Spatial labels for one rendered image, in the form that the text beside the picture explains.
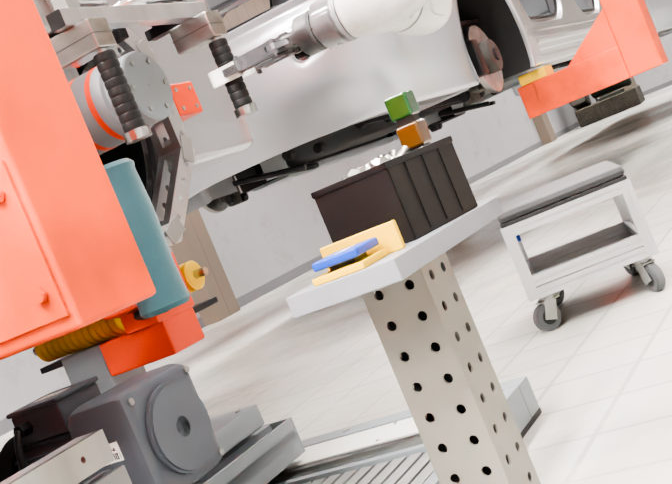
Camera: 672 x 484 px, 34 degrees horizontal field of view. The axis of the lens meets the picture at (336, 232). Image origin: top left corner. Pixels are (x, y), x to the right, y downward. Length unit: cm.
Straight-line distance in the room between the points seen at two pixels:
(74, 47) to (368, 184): 54
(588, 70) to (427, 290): 389
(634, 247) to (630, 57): 249
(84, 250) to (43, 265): 6
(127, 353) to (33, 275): 69
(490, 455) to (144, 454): 49
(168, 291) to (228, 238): 707
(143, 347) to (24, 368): 492
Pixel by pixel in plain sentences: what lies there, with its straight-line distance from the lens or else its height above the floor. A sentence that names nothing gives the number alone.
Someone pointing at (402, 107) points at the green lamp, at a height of 64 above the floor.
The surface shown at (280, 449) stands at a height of 13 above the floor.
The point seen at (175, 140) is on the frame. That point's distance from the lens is 220.
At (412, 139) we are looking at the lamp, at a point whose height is 58.
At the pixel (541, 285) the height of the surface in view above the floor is 12.
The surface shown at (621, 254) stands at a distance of 289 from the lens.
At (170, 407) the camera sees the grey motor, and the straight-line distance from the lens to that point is 165.
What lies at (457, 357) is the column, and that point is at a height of 28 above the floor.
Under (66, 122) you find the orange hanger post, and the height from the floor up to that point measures 77.
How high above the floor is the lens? 55
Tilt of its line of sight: 2 degrees down
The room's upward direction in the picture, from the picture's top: 23 degrees counter-clockwise
